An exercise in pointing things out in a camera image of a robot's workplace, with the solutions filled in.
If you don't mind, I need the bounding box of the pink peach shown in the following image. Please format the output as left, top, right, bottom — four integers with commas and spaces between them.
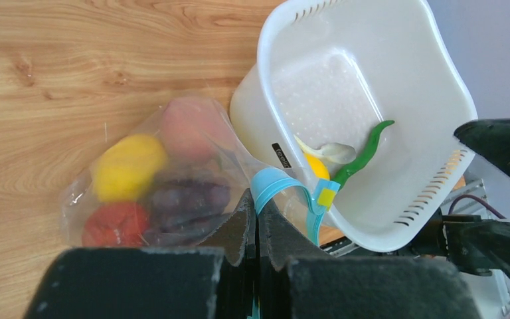
159, 96, 236, 164

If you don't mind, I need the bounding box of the green onion stalk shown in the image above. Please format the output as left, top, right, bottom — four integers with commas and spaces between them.
331, 120, 395, 189

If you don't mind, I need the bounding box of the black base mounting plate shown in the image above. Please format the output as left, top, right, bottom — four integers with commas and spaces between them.
320, 237, 360, 258

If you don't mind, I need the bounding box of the yellow lemon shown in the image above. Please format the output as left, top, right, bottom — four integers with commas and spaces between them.
91, 134, 169, 202
304, 153, 331, 180

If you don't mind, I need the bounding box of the red orange wax apple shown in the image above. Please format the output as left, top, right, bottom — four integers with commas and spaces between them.
82, 202, 149, 247

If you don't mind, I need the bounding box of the white plastic basket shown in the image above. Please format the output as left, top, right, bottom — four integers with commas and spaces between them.
229, 1, 477, 253

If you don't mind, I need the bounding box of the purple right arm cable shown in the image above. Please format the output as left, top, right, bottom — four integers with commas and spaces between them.
448, 194, 507, 220

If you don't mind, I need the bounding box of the white garlic bulb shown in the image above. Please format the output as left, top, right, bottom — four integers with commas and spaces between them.
294, 135, 357, 165

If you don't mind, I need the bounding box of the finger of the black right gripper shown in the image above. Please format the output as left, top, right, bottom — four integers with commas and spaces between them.
454, 118, 510, 178

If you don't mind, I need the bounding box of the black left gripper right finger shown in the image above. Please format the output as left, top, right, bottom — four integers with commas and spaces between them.
257, 202, 479, 318

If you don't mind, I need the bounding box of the clear zip top bag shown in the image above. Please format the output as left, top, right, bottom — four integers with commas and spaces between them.
60, 102, 339, 247

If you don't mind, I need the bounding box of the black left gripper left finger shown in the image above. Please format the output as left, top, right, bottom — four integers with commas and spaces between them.
25, 191, 255, 318

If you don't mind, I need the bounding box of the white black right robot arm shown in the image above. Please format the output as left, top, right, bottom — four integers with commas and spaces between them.
409, 119, 510, 279

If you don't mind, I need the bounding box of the purple grape bunch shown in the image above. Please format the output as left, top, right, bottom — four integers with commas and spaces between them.
140, 177, 231, 247

